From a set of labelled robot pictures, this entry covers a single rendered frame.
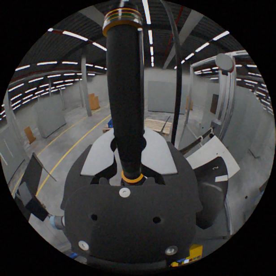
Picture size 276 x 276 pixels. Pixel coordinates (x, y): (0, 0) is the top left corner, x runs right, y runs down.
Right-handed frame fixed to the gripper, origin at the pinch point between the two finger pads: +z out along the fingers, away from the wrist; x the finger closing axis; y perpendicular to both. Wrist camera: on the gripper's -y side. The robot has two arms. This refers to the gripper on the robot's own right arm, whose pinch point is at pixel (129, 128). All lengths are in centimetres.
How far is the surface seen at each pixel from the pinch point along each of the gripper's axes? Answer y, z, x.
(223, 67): -32, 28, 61
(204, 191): 10.1, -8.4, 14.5
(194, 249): 43, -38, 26
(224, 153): 15.8, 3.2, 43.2
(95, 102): 83, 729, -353
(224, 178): 7.7, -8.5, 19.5
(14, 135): 5, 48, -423
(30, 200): 27, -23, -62
